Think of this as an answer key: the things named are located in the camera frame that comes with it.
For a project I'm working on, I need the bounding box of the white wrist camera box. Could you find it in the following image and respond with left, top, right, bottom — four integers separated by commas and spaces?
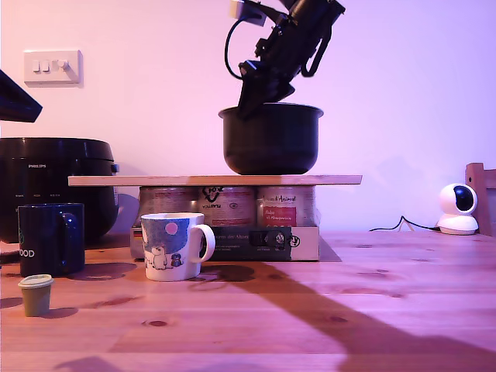
228, 0, 269, 27

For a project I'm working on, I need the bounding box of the black Philips rice cooker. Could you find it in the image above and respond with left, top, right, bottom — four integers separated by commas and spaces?
0, 137, 120, 246

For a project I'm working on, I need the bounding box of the small green capsule cup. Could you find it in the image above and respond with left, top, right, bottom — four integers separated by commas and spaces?
17, 274, 55, 318

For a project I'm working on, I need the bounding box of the white wall switch plate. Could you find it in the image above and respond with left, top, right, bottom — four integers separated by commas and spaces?
22, 49, 84, 87

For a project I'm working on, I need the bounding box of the white round security camera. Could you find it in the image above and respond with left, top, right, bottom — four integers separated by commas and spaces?
436, 182, 480, 236

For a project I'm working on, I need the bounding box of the plain grey tin can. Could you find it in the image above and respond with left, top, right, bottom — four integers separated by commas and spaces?
138, 186, 201, 228

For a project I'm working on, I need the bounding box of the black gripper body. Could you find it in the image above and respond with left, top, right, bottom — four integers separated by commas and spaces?
237, 14, 335, 83

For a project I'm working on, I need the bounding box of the wooden shelf board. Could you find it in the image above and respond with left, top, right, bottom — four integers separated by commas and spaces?
67, 174, 363, 188

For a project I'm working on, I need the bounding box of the white cartoon print mug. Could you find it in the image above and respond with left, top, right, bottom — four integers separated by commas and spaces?
139, 212, 216, 282

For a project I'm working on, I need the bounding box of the dark blue mug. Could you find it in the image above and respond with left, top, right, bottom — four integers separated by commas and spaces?
17, 202, 86, 277

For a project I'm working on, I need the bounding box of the black camera cable loop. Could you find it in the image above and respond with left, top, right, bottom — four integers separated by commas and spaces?
224, 18, 249, 81

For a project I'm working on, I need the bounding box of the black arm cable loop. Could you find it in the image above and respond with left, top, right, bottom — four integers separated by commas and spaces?
301, 22, 335, 78

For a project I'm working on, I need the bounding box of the black security camera cable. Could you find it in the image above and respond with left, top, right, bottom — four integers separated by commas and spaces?
369, 215, 442, 233

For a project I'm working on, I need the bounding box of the black rice cooker pot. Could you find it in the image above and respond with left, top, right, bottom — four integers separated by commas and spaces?
217, 102, 325, 175

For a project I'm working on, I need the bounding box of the tin can with red label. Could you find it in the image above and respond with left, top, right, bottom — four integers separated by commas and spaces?
255, 186, 321, 228

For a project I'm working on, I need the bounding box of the cardboard can tray box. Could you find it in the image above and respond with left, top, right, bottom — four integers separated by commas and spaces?
130, 224, 321, 263

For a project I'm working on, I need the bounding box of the tin can with black logo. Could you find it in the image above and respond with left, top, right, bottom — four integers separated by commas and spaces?
197, 186, 257, 228

